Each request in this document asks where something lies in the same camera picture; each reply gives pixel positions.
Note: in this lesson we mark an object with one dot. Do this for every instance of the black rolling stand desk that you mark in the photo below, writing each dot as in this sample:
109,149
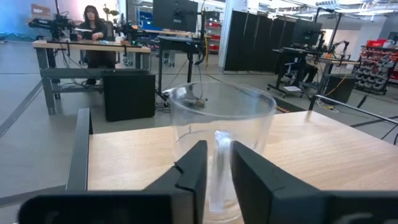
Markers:
180,45

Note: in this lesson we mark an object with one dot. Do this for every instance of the wooden workbench with grey legs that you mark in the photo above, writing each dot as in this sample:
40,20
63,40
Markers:
93,46

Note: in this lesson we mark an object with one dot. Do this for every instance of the white pillar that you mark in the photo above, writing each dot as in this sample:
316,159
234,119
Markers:
231,28

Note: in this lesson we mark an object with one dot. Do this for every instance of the clear glass mug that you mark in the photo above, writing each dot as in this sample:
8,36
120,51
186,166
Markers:
217,121

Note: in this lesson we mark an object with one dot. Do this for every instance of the red parts bin rack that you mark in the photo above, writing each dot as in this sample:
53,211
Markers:
376,67

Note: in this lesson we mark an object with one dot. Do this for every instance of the black cabinet box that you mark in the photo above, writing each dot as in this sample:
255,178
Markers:
129,96

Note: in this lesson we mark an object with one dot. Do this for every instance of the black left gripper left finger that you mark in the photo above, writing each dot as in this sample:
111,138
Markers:
183,186

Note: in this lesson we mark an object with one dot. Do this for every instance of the small black monitor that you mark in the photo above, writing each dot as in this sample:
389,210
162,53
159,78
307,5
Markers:
306,32

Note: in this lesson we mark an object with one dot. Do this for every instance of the black background robot arm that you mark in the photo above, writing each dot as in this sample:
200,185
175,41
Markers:
53,25
130,29

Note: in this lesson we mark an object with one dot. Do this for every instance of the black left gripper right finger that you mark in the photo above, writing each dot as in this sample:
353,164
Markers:
267,196

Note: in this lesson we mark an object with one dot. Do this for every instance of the black partition screen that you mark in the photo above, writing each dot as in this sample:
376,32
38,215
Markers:
258,40

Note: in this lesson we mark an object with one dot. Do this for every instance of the large black monitor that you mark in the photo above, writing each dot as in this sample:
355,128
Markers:
175,14

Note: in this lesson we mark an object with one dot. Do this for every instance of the person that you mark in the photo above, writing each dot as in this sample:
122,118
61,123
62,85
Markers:
93,28

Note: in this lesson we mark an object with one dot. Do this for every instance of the black box under desk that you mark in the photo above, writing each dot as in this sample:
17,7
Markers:
340,88

